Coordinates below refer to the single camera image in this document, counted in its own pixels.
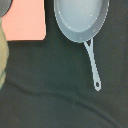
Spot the grey frying pan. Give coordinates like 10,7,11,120
54,0,109,91

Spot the pink stove board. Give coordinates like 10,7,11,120
2,0,46,41

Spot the woven beige placemat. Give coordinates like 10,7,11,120
0,19,9,89

